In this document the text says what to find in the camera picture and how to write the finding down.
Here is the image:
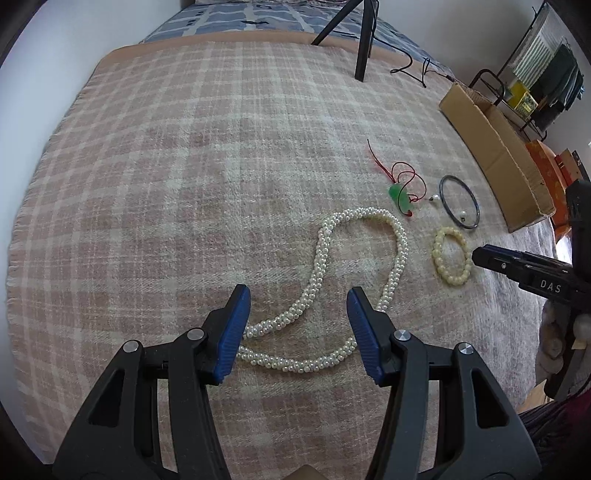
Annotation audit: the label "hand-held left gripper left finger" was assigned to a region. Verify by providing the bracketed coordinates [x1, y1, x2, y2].
[52, 284, 252, 480]

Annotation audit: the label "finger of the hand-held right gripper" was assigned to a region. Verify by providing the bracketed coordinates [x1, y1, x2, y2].
[471, 246, 575, 301]

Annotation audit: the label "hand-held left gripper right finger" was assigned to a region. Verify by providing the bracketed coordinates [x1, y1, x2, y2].
[346, 286, 542, 480]

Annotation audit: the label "cream bead bracelet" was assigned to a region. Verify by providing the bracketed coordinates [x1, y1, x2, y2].
[432, 226, 472, 284]

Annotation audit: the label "thin metal bangle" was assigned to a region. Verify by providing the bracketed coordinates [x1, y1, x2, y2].
[438, 175, 481, 230]

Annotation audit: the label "white pearl necklace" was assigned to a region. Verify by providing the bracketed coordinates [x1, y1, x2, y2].
[236, 209, 410, 372]

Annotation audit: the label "shallow cardboard box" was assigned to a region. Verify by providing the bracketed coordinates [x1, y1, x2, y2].
[438, 82, 556, 234]

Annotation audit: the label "green jade pendant red cord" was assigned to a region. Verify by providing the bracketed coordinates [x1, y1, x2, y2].
[367, 138, 428, 217]

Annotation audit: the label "person's right hand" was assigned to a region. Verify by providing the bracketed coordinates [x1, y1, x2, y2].
[539, 301, 579, 376]

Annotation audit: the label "tan gift box dark lid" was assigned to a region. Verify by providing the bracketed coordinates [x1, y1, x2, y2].
[571, 150, 591, 181]

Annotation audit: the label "red flat box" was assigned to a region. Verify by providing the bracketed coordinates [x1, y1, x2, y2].
[554, 148, 578, 183]

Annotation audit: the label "orange cloth covered table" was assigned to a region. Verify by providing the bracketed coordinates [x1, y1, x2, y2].
[524, 141, 591, 241]

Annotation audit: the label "yellow crate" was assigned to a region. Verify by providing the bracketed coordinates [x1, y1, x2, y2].
[505, 80, 536, 116]

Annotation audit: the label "dark hanging clothes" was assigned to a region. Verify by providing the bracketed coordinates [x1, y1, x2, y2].
[531, 44, 585, 132]

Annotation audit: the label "black clothes rack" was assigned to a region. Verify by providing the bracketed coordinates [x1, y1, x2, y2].
[468, 0, 587, 139]

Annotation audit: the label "striped towel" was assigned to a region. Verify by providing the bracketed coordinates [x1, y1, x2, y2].
[512, 9, 561, 88]

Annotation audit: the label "person's dark clothing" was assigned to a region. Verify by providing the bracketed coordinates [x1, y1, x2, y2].
[519, 392, 591, 480]

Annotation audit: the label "black tripod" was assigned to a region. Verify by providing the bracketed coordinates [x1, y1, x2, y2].
[310, 0, 380, 83]

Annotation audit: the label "blue patterned bedsheet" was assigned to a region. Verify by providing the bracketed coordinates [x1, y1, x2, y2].
[139, 0, 458, 79]

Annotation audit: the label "black ring light cable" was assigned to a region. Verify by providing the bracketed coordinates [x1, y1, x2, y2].
[373, 34, 458, 89]

